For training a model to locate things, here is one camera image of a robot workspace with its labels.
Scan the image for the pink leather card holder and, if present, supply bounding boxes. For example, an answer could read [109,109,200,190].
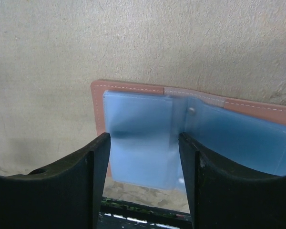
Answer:
[91,80,286,190]

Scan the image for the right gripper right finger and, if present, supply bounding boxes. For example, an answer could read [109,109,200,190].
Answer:
[178,133,286,229]

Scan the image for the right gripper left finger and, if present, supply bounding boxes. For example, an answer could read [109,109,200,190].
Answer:
[0,133,111,229]

